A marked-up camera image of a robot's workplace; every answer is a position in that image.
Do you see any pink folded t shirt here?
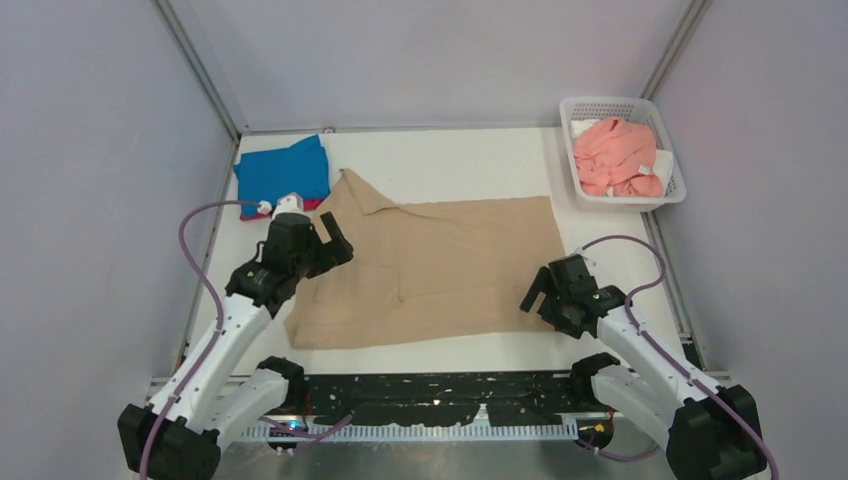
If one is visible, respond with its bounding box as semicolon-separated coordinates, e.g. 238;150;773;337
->
239;199;323;221

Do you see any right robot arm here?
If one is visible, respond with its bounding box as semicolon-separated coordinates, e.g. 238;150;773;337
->
520;254;769;479

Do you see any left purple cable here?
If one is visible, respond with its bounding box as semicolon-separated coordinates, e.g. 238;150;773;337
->
138;200;273;480

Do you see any white slotted cable duct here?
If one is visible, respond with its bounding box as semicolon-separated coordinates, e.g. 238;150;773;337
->
237;419;578;443

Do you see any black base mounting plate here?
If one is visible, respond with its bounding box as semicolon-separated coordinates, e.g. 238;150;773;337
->
299;370;608;427

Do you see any white plastic basket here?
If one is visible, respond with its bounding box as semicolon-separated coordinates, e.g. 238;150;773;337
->
559;96;687;213

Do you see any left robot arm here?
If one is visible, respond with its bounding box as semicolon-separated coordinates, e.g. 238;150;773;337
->
117;210;354;479

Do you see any salmon t shirt in basket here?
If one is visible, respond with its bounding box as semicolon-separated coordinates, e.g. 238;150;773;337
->
572;117;664;199

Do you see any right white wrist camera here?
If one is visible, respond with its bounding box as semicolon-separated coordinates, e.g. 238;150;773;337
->
573;248;599;275

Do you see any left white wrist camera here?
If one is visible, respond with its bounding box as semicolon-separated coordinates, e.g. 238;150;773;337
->
256;193;306;220

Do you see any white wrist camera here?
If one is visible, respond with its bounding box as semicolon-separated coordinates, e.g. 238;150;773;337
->
573;248;599;275
256;193;306;220

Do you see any beige t shirt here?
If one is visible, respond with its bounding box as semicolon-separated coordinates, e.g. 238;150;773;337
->
285;170;564;350

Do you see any blue folded t shirt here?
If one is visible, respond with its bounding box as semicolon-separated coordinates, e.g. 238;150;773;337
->
233;135;331;204

